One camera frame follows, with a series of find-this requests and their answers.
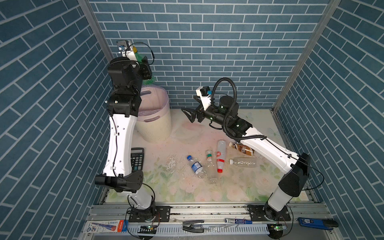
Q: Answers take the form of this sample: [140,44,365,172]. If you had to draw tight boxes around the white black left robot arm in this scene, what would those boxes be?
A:
[95,57,155,210]

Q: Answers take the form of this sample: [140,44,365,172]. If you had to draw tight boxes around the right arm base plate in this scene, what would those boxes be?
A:
[246,204,292,222]

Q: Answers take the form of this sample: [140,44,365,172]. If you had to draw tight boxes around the white red blue box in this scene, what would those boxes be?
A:
[83,220,127,234]

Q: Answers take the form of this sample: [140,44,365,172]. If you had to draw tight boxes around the blue black hand tool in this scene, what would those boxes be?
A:
[298,218,339,231]

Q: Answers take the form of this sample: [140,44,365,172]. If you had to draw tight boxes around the green soda bottle yellow cap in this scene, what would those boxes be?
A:
[133,46,155,85]

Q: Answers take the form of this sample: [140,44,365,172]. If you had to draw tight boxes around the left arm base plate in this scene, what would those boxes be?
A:
[128,205,171,223]

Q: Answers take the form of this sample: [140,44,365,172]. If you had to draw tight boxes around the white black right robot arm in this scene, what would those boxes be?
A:
[182,105,311,221]

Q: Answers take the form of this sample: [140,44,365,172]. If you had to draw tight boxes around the clear bottle blue cap label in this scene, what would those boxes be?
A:
[187,155,207,179]

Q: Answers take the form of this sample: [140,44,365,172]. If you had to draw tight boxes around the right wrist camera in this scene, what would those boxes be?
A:
[194,86,212,111]

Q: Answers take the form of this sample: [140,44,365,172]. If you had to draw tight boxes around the brown coffee bottle right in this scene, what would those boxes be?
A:
[229,142,254,156]

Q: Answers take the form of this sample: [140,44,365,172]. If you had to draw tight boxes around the cream bin with pink liner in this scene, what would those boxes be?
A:
[136,85,172,143]

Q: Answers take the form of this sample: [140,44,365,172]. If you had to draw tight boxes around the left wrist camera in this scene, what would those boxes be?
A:
[117,40,137,61]

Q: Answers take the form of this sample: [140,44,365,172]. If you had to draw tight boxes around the white bottle red cap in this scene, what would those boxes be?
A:
[216,140,227,173]

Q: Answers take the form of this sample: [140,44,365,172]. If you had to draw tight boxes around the blue marker pen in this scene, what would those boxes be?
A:
[225,218,253,225]

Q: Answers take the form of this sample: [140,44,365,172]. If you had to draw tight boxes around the black pliers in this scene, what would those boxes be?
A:
[182,220,205,233]

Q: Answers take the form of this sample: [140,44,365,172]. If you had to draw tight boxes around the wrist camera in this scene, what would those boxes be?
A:
[194,86,212,111]
[117,40,137,61]

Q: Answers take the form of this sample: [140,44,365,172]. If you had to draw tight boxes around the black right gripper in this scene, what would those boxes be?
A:
[182,95,230,129]

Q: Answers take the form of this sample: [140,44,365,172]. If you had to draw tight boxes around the black calculator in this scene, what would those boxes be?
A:
[131,148,145,172]

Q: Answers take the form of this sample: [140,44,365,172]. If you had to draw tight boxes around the white slotted cable duct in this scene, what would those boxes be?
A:
[128,224,270,237]

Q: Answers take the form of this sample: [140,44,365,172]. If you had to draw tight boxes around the clear bottle green white cap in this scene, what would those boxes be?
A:
[205,150,218,184]

